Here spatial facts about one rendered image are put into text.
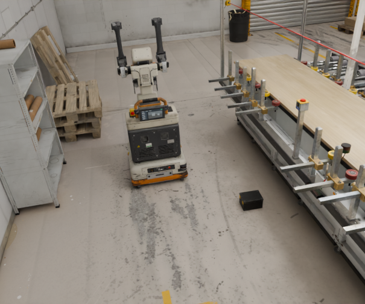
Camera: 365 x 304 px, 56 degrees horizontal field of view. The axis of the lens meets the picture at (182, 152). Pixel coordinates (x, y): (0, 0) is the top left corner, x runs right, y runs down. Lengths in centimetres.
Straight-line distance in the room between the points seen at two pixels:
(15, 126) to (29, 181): 61
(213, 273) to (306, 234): 94
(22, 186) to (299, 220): 272
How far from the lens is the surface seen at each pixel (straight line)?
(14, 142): 352
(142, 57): 370
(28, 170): 366
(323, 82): 409
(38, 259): 343
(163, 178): 380
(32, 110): 377
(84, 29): 957
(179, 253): 312
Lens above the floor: 233
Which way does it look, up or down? 32 degrees down
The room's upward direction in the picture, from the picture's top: 4 degrees counter-clockwise
